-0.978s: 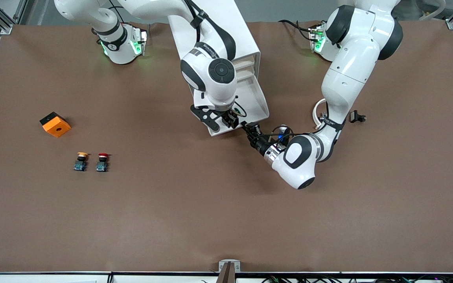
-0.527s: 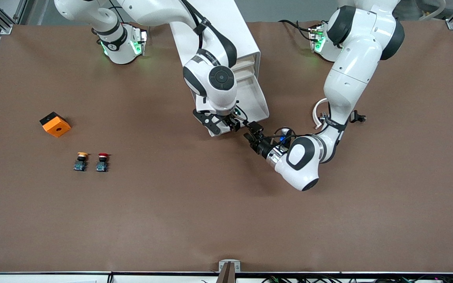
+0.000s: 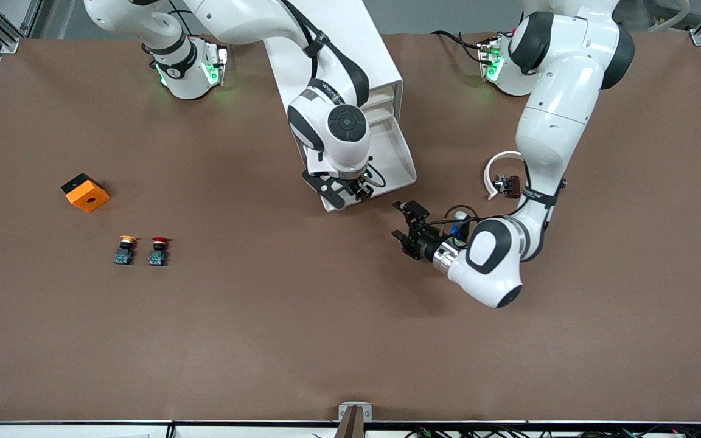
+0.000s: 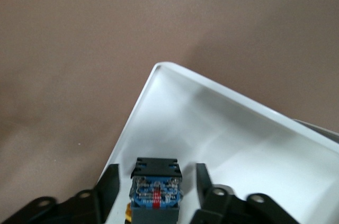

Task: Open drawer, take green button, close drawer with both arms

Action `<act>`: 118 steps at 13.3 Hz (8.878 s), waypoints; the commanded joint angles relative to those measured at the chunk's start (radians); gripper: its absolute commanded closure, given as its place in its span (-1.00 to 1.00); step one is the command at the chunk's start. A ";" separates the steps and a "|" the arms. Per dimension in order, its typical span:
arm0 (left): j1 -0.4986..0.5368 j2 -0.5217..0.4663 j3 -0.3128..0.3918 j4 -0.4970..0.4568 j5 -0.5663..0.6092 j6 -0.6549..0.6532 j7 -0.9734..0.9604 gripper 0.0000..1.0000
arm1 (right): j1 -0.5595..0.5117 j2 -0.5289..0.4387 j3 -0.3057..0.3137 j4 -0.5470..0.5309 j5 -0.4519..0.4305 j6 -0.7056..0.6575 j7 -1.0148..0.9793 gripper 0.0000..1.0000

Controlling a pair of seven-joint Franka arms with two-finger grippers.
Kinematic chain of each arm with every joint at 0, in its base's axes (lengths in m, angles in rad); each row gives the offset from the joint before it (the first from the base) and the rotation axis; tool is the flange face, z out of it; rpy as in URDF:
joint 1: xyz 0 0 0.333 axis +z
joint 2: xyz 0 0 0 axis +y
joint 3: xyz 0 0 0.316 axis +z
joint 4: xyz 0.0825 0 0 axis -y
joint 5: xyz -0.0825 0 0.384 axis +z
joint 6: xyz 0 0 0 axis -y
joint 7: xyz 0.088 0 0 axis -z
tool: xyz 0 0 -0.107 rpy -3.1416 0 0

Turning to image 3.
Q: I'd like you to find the grey metal bracket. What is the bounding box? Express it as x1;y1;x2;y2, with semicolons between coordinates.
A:
338;401;373;422

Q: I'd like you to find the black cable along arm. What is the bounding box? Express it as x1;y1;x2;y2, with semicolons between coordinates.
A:
430;176;565;244
281;0;388;186

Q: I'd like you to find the white drawer cabinet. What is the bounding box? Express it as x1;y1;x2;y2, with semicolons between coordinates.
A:
263;0;404;153

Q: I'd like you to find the yellow push button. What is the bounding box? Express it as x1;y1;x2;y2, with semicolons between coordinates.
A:
113;235;138;266

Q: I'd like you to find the black cable bundle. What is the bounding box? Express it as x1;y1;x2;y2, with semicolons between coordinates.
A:
404;426;701;438

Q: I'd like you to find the white half-ring pipe clamp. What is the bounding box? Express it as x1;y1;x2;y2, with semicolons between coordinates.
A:
484;151;526;201

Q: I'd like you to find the black base cable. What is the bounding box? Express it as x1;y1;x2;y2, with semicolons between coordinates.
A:
431;29;486;64

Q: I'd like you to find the white table edge rail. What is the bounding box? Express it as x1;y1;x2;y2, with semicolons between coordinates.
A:
0;421;701;438

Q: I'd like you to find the grey hose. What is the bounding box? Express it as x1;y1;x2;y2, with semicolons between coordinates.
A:
647;0;692;32

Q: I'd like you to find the brown table mat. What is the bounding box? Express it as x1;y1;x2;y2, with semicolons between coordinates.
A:
0;30;701;423

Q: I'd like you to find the brown wooden post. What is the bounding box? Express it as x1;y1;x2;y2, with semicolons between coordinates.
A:
333;406;364;438

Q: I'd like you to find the red push button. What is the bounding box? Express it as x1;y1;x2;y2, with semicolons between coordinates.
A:
147;236;172;267

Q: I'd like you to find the orange and black button box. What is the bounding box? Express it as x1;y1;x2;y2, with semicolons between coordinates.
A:
61;173;111;214

